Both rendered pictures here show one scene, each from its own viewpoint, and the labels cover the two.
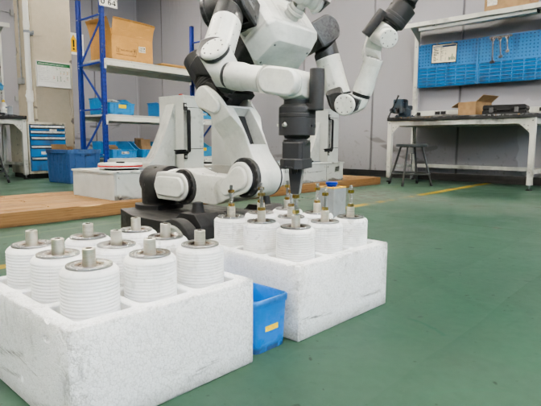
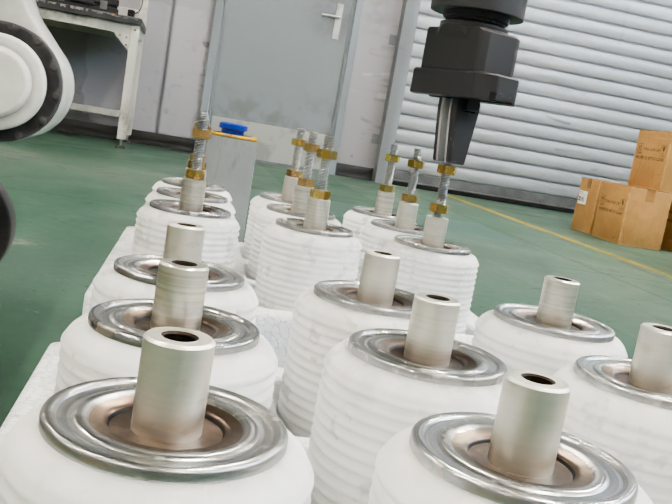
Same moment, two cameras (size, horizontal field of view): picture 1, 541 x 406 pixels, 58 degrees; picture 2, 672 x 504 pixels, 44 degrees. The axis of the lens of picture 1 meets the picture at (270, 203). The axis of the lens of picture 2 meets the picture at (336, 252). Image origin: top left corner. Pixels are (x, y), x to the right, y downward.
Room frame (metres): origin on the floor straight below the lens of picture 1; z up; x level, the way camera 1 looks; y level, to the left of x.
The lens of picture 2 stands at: (0.78, 0.65, 0.35)
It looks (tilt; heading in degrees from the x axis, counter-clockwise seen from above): 9 degrees down; 306
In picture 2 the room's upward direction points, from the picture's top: 10 degrees clockwise
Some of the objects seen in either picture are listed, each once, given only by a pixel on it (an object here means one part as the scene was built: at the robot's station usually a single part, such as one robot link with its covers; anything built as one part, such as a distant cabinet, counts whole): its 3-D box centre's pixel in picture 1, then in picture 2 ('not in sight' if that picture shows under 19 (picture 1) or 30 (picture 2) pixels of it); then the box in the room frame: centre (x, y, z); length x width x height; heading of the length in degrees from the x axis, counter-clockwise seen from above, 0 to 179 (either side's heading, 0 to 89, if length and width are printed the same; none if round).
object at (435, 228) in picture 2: (295, 221); (434, 233); (1.19, -0.06, 0.26); 0.02 x 0.02 x 0.03
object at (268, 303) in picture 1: (227, 308); not in sight; (1.14, 0.10, 0.06); 0.30 x 0.11 x 0.12; 47
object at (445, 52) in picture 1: (443, 52); not in sight; (6.07, -2.08, 1.54); 0.32 x 0.02 x 0.25; 48
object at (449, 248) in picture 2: (295, 226); (432, 246); (1.19, -0.06, 0.25); 0.08 x 0.08 x 0.01
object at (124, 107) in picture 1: (111, 106); not in sight; (6.32, 2.03, 0.89); 0.50 x 0.38 x 0.21; 50
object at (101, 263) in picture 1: (88, 265); not in sight; (0.80, 0.30, 0.25); 0.08 x 0.08 x 0.01
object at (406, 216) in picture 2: (324, 217); (406, 217); (1.27, -0.14, 0.26); 0.02 x 0.02 x 0.03
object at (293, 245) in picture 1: (295, 263); (415, 335); (1.19, -0.06, 0.16); 0.10 x 0.10 x 0.18
